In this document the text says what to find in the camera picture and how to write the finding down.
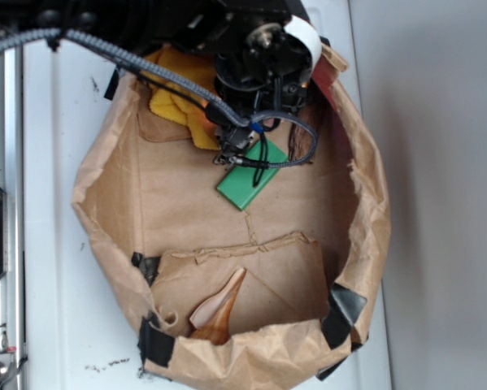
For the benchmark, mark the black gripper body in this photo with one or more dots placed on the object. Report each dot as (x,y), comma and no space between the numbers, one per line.
(272,71)

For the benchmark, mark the yellow knitted cloth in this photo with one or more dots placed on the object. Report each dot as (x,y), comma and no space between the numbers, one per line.
(172,113)

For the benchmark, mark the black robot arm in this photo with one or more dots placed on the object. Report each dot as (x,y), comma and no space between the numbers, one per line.
(127,31)

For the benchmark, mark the green plastic block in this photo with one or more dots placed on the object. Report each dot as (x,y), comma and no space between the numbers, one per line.
(238,185)

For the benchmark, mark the brown paper bag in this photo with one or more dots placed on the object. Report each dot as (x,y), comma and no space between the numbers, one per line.
(167,240)

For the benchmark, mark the black tape front right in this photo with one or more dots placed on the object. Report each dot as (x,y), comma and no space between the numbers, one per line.
(345,307)

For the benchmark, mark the black tape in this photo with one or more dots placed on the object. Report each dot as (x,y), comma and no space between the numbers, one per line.
(345,307)
(155,345)

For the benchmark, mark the tan conch shell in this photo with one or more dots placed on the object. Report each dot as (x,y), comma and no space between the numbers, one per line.
(210,320)

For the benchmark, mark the black tape front left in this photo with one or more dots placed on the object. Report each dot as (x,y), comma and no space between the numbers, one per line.
(155,345)

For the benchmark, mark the aluminium frame rail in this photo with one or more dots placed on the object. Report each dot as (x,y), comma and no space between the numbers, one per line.
(13,354)

